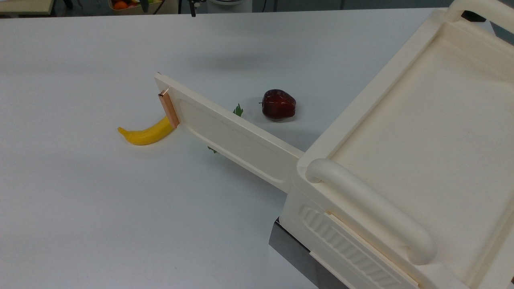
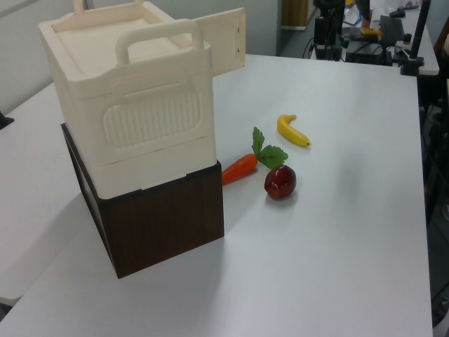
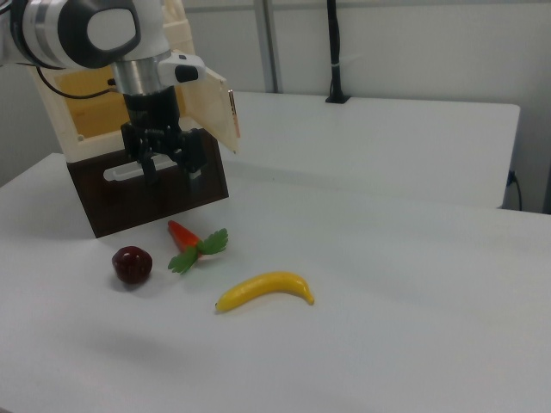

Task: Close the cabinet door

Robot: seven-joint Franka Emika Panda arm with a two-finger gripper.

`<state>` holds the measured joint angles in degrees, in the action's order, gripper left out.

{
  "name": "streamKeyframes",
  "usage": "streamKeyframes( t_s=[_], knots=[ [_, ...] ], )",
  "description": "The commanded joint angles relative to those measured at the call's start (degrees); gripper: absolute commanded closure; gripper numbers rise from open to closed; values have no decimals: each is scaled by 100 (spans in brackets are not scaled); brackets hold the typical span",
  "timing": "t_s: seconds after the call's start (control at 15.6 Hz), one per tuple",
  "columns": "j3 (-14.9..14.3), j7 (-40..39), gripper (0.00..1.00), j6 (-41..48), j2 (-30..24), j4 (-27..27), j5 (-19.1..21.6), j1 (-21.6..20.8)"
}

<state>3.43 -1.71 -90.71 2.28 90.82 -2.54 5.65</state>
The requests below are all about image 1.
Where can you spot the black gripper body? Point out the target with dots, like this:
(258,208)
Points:
(192,4)

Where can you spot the cream cabinet door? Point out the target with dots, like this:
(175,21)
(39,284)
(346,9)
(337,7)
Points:
(233,136)

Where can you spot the cream plastic cabinet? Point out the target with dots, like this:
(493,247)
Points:
(405,132)

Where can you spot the bowl of fruit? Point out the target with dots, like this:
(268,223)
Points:
(128,4)

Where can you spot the orange toy carrot green leaves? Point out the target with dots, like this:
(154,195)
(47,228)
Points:
(238,111)

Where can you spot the dark red toy apple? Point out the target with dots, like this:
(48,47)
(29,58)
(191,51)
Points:
(278,105)

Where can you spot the yellow toy banana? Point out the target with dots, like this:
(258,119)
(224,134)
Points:
(145,136)

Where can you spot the light wooden table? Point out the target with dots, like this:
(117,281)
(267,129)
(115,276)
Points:
(24,6)

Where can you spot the dark brown drawer base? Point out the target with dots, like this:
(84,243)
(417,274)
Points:
(291,251)

